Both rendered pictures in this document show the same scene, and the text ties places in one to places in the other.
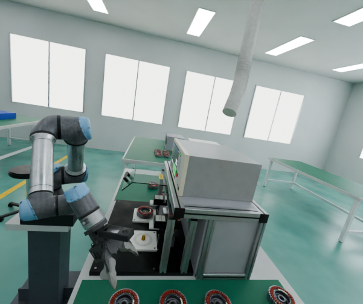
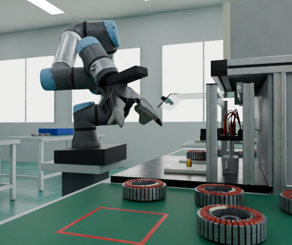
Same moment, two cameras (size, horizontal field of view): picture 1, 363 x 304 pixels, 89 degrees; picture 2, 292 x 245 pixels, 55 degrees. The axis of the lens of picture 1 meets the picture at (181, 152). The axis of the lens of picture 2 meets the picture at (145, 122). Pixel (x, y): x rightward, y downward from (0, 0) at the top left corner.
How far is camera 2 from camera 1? 0.63 m
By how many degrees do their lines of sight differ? 32
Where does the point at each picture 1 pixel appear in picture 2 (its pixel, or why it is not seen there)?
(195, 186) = (249, 47)
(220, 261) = not seen: outside the picture
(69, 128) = (94, 28)
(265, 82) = not seen: outside the picture
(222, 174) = not seen: outside the picture
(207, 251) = (283, 134)
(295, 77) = not seen: outside the picture
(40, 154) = (64, 43)
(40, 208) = (58, 72)
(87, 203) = (96, 49)
